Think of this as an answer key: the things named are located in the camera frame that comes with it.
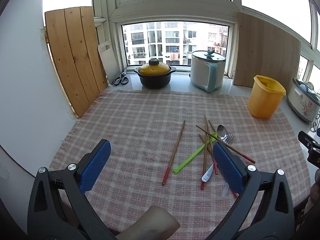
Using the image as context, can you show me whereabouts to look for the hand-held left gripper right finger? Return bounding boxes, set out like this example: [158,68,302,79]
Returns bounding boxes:
[205,141,295,240]

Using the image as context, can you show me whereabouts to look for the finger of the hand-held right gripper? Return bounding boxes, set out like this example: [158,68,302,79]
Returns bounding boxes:
[307,146,320,167]
[298,130,320,151]

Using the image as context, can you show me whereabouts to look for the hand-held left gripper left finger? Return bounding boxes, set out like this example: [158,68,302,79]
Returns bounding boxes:
[27,139,118,240]

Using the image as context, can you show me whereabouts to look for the white plastic spoon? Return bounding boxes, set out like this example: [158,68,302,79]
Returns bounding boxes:
[201,163,216,182]

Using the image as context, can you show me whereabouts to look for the metal fork clear handle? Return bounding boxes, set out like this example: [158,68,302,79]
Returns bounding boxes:
[221,132,236,197]

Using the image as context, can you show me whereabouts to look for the metal spoon clear handle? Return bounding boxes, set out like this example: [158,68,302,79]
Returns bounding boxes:
[216,124,229,143]

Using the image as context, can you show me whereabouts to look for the green plastic spoon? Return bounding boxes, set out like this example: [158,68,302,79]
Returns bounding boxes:
[173,132,219,174]

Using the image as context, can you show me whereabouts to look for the yellow plastic container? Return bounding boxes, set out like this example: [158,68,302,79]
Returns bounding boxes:
[247,75,286,119]

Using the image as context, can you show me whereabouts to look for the person's left hand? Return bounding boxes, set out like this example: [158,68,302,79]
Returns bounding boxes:
[117,206,181,240]

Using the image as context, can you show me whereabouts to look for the white floral rice cooker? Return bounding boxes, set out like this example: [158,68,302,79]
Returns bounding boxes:
[287,78,320,123]

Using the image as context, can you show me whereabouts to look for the grey-rimmed glass cooker lid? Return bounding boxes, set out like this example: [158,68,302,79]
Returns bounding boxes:
[294,78,316,97]

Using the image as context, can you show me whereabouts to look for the pink plaid tablecloth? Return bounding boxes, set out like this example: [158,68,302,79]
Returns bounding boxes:
[49,89,312,240]

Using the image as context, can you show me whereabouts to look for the light wooden board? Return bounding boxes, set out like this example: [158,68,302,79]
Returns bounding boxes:
[233,12,301,93]

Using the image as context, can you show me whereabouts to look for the white teal electric pot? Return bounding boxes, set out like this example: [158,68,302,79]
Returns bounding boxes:
[189,55,227,92]

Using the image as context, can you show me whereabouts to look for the black clay pot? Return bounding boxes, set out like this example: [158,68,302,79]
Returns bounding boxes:
[134,66,177,89]

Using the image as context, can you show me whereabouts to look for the white cutting board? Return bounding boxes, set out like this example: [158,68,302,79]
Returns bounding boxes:
[97,42,121,85]

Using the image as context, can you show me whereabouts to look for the pine plank board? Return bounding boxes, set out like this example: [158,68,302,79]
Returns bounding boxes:
[44,6,109,118]

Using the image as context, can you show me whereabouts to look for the glass lid teal knob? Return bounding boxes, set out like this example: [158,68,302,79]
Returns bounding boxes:
[191,49,227,63]

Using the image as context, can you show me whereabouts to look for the yellow clay pot lid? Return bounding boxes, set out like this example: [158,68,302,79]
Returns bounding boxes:
[139,58,172,75]

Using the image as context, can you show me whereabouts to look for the apartment buildings outside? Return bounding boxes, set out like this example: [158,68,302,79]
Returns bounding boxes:
[122,22,228,66]

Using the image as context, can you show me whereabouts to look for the black-handled scissors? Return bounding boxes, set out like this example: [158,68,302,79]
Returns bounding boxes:
[113,72,129,86]

